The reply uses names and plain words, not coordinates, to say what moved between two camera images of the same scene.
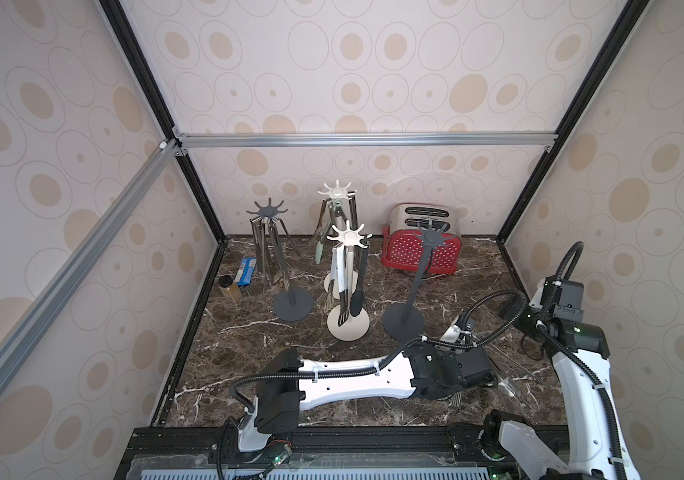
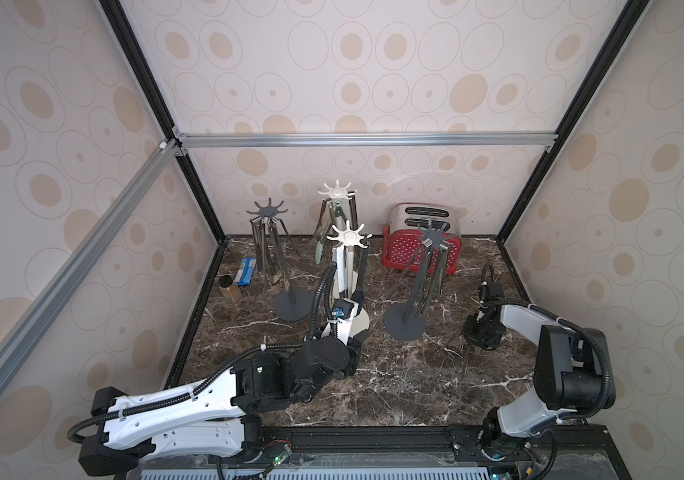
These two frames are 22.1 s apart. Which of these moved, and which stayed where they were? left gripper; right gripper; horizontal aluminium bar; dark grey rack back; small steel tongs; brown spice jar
Moved: right gripper; left gripper
Stayed: brown spice jar; dark grey rack back; small steel tongs; horizontal aluminium bar
